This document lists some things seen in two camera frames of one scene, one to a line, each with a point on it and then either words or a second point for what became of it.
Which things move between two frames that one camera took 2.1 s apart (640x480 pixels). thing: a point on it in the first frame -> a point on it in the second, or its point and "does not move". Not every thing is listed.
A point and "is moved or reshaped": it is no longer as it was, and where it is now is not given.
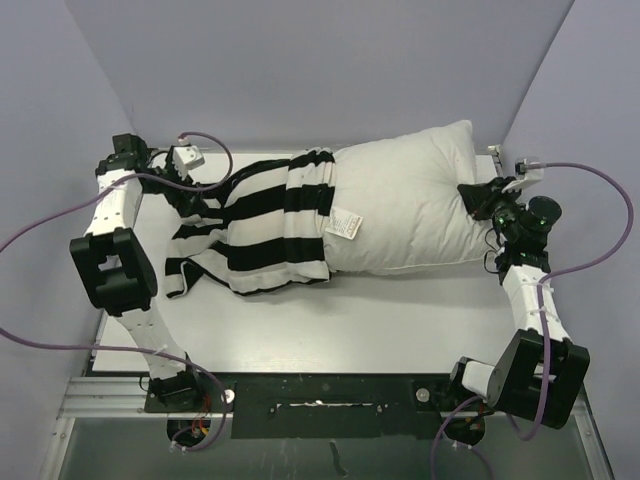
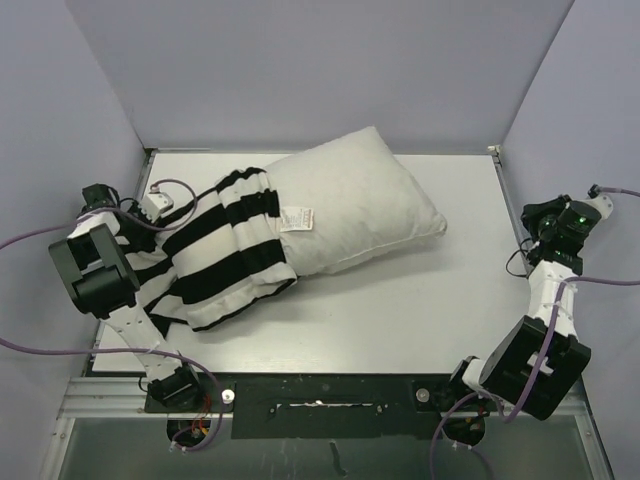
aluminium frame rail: [106, 397] does not move
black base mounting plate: [325, 406] does not move
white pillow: [397, 206] -> [348, 198]
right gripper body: [498, 204] -> [540, 221]
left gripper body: [174, 193] -> [133, 230]
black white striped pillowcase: [266, 226] is moved or reshaped
